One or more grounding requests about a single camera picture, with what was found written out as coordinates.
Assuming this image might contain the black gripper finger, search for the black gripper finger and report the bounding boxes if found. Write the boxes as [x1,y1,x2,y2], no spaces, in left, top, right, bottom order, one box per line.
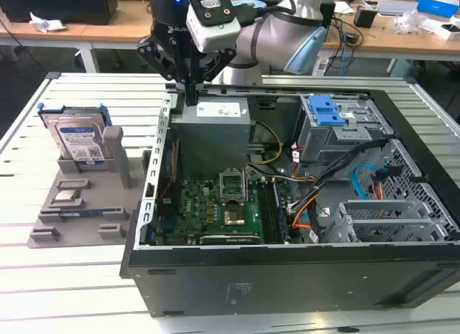
[136,35,193,106]
[192,50,238,106]

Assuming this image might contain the hard disk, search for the hard disk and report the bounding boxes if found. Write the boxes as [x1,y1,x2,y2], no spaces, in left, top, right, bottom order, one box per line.
[37,103,112,166]

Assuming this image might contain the grey metal disk bay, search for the grey metal disk bay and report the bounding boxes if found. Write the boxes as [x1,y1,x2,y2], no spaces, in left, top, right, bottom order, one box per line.
[325,199,450,243]

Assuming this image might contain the long wooden desk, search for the long wooden desk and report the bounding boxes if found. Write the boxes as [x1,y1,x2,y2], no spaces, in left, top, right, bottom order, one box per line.
[0,0,460,75]

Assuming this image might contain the grey power supply unit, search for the grey power supply unit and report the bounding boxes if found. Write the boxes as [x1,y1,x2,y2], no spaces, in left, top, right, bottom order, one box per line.
[170,96,251,180]

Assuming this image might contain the blue plastic drive latch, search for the blue plastic drive latch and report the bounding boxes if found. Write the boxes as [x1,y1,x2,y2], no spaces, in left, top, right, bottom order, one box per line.
[308,95,348,126]

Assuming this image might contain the large black computer box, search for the large black computer box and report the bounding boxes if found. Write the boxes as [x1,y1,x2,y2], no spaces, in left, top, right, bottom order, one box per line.
[0,0,119,26]

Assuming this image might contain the crumpled white paper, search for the crumpled white paper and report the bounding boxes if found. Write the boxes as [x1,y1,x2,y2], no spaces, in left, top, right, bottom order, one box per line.
[28,11,68,34]

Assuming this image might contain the black tower box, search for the black tower box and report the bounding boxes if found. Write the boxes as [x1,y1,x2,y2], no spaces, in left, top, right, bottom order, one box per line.
[321,0,337,29]

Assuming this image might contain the thin locking lever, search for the thin locking lever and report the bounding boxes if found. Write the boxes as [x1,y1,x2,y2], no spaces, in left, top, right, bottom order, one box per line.
[242,166,252,205]

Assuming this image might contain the grey metal drive cage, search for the grey metal drive cage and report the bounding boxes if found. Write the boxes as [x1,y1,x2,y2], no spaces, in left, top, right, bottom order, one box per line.
[293,93,395,166]

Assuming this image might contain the metal socket cover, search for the metal socket cover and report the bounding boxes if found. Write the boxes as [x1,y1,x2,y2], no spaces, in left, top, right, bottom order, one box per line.
[218,167,249,206]

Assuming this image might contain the green motherboard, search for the green motherboard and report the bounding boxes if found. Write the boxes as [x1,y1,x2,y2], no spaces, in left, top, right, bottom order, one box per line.
[154,177,306,246]

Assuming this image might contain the small black cube box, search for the small black cube box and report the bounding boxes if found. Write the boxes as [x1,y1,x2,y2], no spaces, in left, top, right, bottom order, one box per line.
[354,6,378,29]

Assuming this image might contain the grey parts rack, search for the grey parts rack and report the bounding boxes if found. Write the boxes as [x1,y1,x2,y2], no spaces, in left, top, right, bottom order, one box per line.
[27,125,154,249]

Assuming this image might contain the black RAM slot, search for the black RAM slot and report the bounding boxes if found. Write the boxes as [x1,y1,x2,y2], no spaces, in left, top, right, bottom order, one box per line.
[258,179,275,243]

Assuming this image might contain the CPU socket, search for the CPU socket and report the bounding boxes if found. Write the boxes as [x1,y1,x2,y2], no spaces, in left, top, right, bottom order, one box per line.
[221,207,249,228]

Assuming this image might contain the installed RAM stick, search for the installed RAM stick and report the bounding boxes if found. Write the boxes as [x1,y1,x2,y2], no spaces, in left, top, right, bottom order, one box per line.
[270,178,290,241]

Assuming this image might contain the silver CPU chip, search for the silver CPU chip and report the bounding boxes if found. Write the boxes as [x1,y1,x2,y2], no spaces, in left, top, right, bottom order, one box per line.
[53,190,82,202]

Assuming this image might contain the loose RAM stick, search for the loose RAM stick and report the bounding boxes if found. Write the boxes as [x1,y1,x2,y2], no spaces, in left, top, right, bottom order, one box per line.
[59,210,105,218]

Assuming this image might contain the black graphics card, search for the black graphics card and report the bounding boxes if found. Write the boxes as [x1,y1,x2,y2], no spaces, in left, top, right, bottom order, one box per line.
[199,233,262,246]

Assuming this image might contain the grey flat box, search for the grey flat box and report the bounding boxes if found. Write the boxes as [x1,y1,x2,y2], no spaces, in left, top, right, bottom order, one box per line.
[377,0,420,17]

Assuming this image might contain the clear plastic bag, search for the clear plastic bag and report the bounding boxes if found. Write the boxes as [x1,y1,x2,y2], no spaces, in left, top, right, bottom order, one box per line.
[391,9,432,35]

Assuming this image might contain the blue cardboard box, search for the blue cardboard box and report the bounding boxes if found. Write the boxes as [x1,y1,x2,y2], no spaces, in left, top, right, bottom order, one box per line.
[416,0,460,19]

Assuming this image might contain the white box with phone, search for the white box with phone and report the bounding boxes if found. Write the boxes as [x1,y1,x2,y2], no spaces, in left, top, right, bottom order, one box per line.
[427,17,460,41]

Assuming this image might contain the black open PC case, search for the black open PC case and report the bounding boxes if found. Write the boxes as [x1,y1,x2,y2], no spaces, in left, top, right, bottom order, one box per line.
[119,83,460,319]

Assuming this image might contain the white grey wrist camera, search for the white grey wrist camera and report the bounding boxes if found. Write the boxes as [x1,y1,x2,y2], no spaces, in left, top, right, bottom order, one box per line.
[185,0,241,54]

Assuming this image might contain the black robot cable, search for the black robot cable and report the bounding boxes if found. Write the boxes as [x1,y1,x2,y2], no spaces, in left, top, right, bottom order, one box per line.
[229,0,299,26]

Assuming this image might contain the yellow power wires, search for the yellow power wires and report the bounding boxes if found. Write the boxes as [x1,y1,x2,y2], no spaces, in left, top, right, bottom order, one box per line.
[247,120,285,167]

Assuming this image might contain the black cable bundle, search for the black cable bundle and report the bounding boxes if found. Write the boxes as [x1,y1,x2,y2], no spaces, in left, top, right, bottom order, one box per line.
[287,138,392,216]

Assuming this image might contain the blue data wire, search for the blue data wire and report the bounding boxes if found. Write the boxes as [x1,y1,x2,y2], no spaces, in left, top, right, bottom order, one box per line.
[350,162,374,200]

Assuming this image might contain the orange wire loop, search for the orange wire loop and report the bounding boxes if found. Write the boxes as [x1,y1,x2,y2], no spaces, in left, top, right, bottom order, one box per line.
[291,195,317,230]

